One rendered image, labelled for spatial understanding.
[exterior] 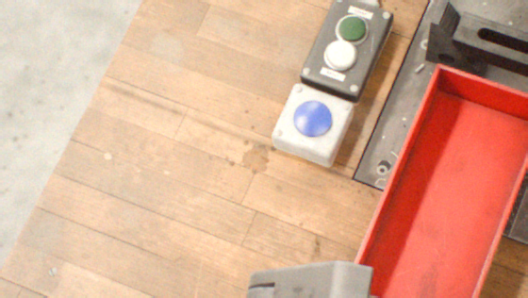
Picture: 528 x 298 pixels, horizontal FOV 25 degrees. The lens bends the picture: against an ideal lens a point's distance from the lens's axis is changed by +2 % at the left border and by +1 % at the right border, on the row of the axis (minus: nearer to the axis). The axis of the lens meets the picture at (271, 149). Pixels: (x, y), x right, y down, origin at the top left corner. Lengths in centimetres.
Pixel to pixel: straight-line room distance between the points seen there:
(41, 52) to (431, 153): 126
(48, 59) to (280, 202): 119
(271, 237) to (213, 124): 14
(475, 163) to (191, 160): 30
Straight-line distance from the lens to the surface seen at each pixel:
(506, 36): 124
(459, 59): 127
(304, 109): 123
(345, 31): 127
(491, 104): 127
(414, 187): 124
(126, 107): 130
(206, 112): 128
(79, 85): 233
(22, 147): 231
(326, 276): 77
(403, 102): 128
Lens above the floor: 207
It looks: 69 degrees down
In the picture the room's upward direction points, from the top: 10 degrees counter-clockwise
